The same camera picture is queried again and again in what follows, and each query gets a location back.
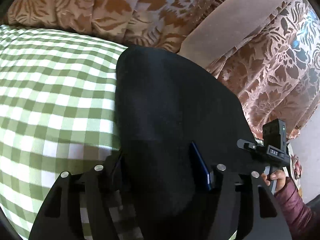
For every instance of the person's right hand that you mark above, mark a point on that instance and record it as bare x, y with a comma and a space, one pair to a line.
280, 178

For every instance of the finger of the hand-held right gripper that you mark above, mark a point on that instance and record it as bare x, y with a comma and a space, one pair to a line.
247, 147

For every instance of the green checked bedsheet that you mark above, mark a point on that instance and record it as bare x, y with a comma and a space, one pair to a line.
50, 92

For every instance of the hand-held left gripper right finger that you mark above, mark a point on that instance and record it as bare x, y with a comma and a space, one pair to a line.
200, 165

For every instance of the black pants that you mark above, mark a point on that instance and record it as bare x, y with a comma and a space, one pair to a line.
175, 105

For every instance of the brown floral curtain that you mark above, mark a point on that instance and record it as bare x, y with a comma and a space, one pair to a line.
262, 80

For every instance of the person's right forearm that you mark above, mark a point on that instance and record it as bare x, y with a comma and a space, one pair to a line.
295, 210

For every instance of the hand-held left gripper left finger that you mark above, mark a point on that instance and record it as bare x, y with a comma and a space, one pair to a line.
111, 167

